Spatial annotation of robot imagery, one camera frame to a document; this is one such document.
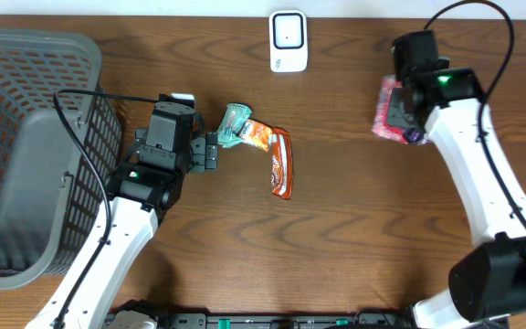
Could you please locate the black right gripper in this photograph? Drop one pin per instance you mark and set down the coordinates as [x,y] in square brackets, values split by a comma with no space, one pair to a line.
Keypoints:
[394,117]

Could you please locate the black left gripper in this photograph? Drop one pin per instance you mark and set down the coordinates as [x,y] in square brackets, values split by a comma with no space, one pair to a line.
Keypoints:
[198,152]

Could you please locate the red purple tissue pack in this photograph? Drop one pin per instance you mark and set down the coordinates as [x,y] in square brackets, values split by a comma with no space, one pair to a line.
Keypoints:
[381,128]

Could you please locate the green snack packet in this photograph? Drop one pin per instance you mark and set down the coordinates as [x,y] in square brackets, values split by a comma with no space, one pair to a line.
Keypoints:
[235,118]

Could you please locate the small orange snack packet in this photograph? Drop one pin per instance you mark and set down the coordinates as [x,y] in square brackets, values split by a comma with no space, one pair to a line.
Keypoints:
[256,134]

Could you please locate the long orange red snack bag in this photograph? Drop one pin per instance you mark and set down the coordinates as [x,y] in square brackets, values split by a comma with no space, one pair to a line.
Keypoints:
[282,164]

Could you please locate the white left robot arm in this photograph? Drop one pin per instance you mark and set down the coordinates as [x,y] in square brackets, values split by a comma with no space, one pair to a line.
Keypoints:
[136,197]

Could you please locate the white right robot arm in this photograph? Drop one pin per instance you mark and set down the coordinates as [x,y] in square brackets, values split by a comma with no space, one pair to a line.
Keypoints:
[447,107]

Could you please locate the white barcode scanner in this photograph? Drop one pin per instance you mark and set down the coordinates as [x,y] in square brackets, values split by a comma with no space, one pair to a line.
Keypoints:
[288,41]

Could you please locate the grey plastic basket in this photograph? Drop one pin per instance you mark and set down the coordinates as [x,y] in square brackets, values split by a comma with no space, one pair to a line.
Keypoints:
[57,139]

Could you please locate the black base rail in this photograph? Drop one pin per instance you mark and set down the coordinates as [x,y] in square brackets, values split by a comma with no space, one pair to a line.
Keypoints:
[142,314]

